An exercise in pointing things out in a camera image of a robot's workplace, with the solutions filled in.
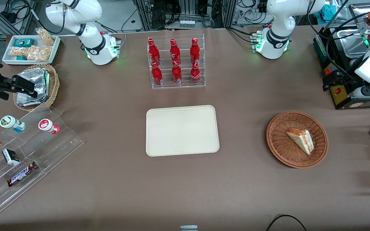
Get green lid yoghurt cup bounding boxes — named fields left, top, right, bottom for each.
left=0, top=115, right=26, bottom=133

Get clear acrylic bottle rack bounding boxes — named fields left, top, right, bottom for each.
left=147, top=33, right=206, bottom=90

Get tan wicker basket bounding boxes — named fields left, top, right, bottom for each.
left=13, top=64, right=60, bottom=112

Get aluminium frame rack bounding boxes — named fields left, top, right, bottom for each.
left=133, top=0, right=237, bottom=30

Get foil wrapped packages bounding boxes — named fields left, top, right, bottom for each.
left=16, top=68, right=50, bottom=107

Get brown round wicker basket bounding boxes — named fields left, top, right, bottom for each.
left=266, top=110, right=329, bottom=169

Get clear bag of puffed snacks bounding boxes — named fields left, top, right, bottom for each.
left=35, top=28, right=55, bottom=46
left=27, top=46, right=52, bottom=62
left=10, top=47, right=31, bottom=58

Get black floor cable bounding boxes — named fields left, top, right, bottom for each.
left=266, top=214, right=308, bottom=231

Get white rectangular snack tray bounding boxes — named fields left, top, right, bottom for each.
left=2, top=35, right=61, bottom=65

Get Snickers chocolate bar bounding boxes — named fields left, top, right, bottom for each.
left=6, top=161, right=39, bottom=187

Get triangular sandwich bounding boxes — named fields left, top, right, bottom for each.
left=286, top=128, right=315, bottom=156

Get red lid yoghurt cup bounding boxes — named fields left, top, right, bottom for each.
left=38, top=118, right=60, bottom=135

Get steel pan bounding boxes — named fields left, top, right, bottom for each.
left=336, top=28, right=370, bottom=59

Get red cola bottle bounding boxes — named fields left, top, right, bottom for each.
left=170, top=38, right=182, bottom=64
left=151, top=62, right=164, bottom=86
left=172, top=60, right=183, bottom=85
left=190, top=62, right=202, bottom=85
left=190, top=38, right=201, bottom=64
left=148, top=38, right=161, bottom=65

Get small black white box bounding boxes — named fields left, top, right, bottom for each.
left=2, top=148, right=21, bottom=166

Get teal cloth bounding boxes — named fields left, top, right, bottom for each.
left=321, top=4, right=337, bottom=21

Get beige rectangular tray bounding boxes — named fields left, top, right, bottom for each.
left=145, top=105, right=220, bottom=157

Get teal snack packet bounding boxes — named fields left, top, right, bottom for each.
left=14, top=38, right=35, bottom=47

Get black yellow food warmer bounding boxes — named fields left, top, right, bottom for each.
left=313, top=3, right=370, bottom=110

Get clear acrylic stepped shelf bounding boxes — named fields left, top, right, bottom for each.
left=0, top=106, right=84, bottom=218

